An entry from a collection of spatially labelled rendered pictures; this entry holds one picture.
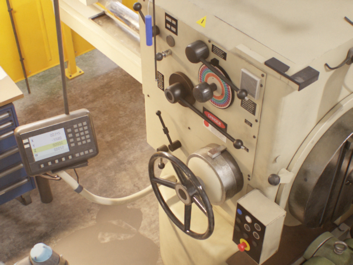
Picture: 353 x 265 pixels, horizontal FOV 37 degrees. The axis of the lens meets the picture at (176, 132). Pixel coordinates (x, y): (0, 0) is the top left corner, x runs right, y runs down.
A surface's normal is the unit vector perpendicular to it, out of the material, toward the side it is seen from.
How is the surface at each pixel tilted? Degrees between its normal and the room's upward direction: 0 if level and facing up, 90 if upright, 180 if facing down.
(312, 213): 90
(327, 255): 28
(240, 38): 45
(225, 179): 51
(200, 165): 60
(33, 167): 71
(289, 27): 0
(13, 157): 90
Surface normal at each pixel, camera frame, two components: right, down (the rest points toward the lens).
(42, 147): 0.40, 0.34
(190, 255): -0.77, 0.43
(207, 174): -0.54, 0.14
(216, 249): 0.00, -0.73
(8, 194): 0.59, 0.55
